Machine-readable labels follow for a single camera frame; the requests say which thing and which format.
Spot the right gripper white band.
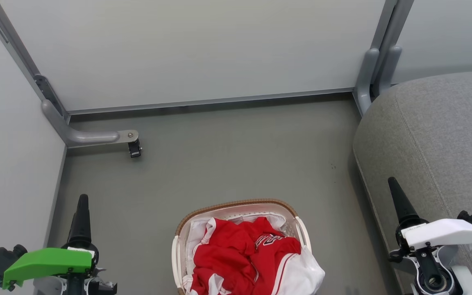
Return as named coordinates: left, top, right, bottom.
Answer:
left=388, top=177, right=472, bottom=295

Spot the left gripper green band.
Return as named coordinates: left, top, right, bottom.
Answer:
left=2, top=194, right=118, bottom=295

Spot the red and white jersey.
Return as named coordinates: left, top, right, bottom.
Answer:
left=183, top=217, right=326, bottom=295

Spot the grey fabric sofa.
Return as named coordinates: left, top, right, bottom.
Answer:
left=353, top=70, right=472, bottom=295

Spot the black caster wheel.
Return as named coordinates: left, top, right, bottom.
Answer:
left=128, top=139, right=143, bottom=159

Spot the white laundry basket brown rim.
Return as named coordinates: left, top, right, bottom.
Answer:
left=172, top=199, right=313, bottom=295

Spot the grey partition foot bracket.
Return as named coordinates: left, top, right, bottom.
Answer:
left=41, top=100, right=139, bottom=148

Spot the grey partition bottom rail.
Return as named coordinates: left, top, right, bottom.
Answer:
left=67, top=87, right=355, bottom=116

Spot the grey partition corner post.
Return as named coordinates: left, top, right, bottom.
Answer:
left=0, top=0, right=71, bottom=123

